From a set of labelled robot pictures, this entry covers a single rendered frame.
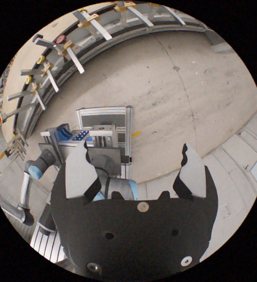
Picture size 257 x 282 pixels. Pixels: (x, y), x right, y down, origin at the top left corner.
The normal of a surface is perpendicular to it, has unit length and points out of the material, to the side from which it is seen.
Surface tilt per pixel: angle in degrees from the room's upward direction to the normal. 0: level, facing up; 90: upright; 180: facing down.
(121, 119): 0
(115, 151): 0
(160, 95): 0
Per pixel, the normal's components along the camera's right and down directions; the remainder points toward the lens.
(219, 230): -0.50, -0.76
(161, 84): -0.05, 0.51
